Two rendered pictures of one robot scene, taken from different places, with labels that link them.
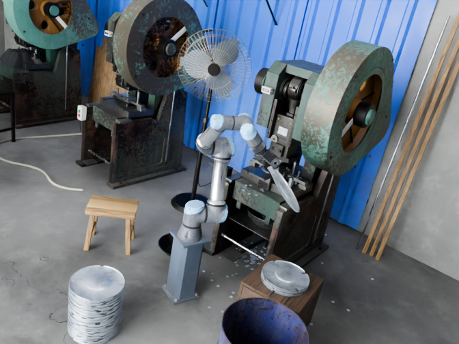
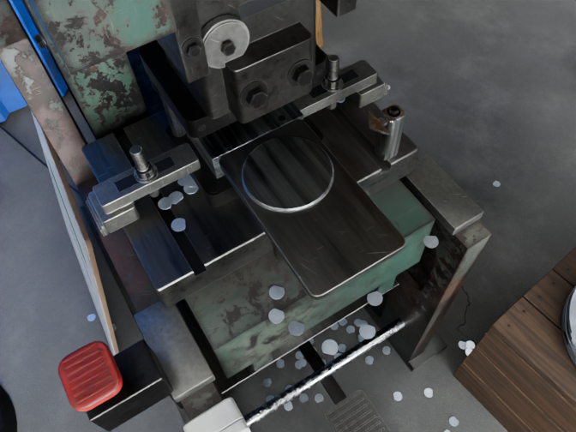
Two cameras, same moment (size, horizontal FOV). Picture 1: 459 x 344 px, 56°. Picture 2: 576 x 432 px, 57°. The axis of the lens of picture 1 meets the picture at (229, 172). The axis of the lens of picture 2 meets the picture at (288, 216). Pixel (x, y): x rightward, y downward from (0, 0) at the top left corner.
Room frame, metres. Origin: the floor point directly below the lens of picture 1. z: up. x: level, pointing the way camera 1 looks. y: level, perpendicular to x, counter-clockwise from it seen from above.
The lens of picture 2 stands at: (2.60, 0.11, 1.36)
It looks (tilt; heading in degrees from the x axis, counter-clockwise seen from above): 58 degrees down; 297
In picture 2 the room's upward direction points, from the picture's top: 4 degrees counter-clockwise
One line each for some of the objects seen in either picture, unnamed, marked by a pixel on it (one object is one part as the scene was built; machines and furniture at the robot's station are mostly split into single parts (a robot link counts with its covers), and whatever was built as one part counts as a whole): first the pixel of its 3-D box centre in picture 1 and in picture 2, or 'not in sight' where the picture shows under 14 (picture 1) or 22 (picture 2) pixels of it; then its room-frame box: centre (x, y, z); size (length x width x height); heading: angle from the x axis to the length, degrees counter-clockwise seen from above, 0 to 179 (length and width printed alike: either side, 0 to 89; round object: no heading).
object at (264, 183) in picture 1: (264, 179); (307, 223); (2.75, -0.25, 0.72); 0.25 x 0.14 x 0.14; 145
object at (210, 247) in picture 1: (253, 187); (108, 242); (3.17, -0.21, 0.45); 0.92 x 0.12 x 0.90; 145
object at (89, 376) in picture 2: not in sight; (99, 381); (2.90, 0.05, 0.72); 0.07 x 0.06 x 0.08; 145
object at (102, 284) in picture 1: (97, 282); not in sight; (1.86, 0.59, 0.32); 0.29 x 0.29 x 0.01
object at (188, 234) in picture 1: (190, 228); not in sight; (2.28, 0.17, 0.50); 0.15 x 0.15 x 0.10
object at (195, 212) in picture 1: (195, 212); not in sight; (2.29, 0.16, 0.62); 0.13 x 0.12 x 0.14; 111
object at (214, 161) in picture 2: (279, 169); (245, 127); (2.89, -0.35, 0.76); 0.15 x 0.09 x 0.05; 55
